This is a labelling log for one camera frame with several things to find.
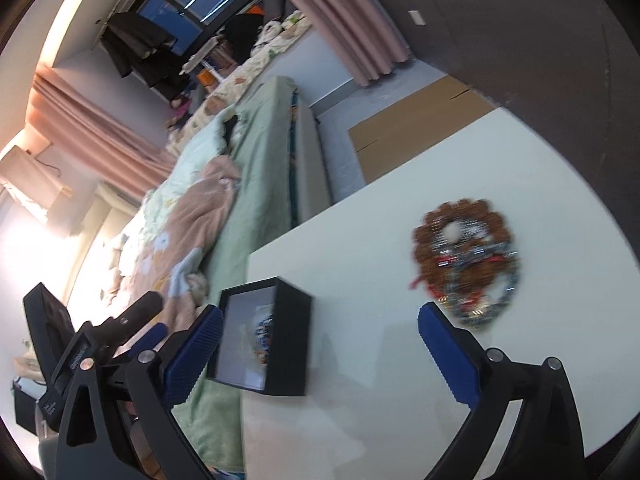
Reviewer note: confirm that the black jewelry box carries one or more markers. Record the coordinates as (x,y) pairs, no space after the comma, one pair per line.
(292,340)

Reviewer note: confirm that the pink-brown fleece blanket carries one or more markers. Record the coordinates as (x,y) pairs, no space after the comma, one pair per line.
(200,210)

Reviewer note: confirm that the window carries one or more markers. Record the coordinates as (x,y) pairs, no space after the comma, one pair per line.
(190,5)

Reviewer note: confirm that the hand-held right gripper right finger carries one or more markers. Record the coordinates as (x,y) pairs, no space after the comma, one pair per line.
(447,355)

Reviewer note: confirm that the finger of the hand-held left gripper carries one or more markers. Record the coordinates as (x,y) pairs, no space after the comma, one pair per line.
(131,316)

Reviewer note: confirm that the bed with green blanket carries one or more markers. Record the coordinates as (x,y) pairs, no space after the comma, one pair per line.
(210,110)

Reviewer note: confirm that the grey bed frame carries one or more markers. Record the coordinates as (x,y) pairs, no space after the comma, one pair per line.
(312,160)

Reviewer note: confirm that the green bed sheet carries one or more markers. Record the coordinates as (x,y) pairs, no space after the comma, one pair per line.
(255,160)

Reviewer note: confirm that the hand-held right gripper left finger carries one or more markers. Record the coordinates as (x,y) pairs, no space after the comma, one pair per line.
(192,355)

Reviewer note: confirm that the dark bundle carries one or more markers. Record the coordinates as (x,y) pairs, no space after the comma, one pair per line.
(242,32)

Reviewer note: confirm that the dark hanging clothes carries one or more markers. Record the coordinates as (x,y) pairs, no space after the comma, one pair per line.
(142,50)

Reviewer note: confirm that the pink curtain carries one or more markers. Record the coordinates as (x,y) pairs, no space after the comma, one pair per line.
(345,20)
(95,125)

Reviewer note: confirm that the brown cardboard sheet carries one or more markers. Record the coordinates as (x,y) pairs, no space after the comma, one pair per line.
(415,125)

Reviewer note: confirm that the white wall switch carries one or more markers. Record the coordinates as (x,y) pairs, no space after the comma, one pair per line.
(416,18)

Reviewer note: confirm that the beige air conditioner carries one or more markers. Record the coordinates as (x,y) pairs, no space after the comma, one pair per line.
(32,182)

